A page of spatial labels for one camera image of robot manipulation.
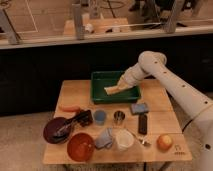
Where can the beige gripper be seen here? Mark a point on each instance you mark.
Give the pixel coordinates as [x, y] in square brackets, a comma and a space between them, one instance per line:
[122, 85]

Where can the yellow banana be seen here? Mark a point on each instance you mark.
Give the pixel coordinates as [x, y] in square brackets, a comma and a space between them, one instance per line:
[111, 90]

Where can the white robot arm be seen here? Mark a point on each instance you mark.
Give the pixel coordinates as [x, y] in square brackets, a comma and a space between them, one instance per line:
[196, 104]

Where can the small metal cup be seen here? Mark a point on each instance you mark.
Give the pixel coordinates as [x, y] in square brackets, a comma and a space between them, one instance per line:
[119, 117]

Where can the blue plastic cup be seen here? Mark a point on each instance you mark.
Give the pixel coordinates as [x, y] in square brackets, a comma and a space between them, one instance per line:
[99, 117]

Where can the white plastic cup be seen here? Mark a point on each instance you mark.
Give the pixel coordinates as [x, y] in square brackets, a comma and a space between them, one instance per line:
[124, 139]

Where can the green plastic bin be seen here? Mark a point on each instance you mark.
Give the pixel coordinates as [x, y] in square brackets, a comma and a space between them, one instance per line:
[102, 79]

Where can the blue sponge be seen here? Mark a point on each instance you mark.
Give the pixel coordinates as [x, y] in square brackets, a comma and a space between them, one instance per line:
[139, 108]

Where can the black remote bar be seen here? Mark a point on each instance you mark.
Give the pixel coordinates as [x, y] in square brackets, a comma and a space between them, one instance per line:
[142, 128]

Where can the wooden table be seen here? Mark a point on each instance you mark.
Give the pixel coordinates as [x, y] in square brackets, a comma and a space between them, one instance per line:
[161, 120]

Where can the black brush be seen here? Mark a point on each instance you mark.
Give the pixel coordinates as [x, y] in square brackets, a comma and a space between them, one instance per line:
[84, 118]

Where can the blue grey cloth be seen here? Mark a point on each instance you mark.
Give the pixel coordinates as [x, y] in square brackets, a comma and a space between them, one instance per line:
[105, 139]

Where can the metal fork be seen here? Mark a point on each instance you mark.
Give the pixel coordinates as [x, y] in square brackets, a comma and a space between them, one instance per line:
[141, 140]

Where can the orange carrot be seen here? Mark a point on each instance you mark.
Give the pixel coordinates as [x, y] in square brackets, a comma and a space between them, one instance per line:
[70, 108]

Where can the orange apple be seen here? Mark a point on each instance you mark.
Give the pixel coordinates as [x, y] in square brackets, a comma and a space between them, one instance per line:
[164, 142]

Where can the red bowl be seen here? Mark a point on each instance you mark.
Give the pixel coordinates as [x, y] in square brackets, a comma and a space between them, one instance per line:
[80, 147]

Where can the dark metal spoon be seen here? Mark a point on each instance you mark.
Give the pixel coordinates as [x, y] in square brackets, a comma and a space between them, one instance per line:
[66, 128]

